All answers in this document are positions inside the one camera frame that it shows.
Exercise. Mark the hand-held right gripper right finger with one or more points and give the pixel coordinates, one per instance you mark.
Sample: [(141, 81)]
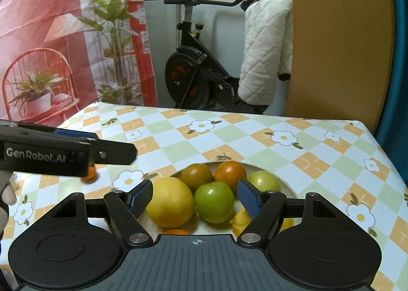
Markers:
[(251, 198)]

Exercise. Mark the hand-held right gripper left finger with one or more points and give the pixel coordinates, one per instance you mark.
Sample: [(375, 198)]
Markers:
[(140, 197)]

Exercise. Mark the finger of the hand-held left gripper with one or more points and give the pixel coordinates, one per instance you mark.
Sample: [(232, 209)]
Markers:
[(111, 152), (78, 134)]

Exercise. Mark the pale green apple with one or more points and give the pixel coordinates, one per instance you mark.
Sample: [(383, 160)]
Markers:
[(264, 181)]

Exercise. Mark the yellow lemon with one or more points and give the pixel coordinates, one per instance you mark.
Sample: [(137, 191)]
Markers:
[(170, 201), (239, 220)]

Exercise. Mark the dark orange tangerine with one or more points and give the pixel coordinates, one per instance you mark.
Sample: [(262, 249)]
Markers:
[(230, 174)]

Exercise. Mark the bright green apple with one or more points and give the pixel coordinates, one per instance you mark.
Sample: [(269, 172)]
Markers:
[(214, 201)]

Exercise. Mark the beige round plate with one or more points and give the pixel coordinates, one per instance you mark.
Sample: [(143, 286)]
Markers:
[(288, 187)]

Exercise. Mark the greenish orange tangerine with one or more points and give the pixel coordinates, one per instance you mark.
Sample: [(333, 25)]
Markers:
[(196, 176)]

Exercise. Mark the person's left hand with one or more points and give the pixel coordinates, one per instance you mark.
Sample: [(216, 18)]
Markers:
[(6, 195)]

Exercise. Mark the checked floral tablecloth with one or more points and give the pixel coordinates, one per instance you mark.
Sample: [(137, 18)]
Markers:
[(318, 157)]

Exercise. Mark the black exercise bike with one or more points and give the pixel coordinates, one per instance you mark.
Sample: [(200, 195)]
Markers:
[(185, 77)]

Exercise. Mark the red printed backdrop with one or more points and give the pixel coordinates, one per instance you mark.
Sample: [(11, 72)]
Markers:
[(47, 7)]

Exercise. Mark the white quilted blanket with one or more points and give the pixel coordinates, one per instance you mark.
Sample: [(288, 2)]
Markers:
[(264, 48)]

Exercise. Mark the wooden board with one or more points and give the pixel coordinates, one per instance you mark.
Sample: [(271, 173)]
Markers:
[(334, 39)]

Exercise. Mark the teal curtain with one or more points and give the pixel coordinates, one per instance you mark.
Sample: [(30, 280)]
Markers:
[(400, 86)]

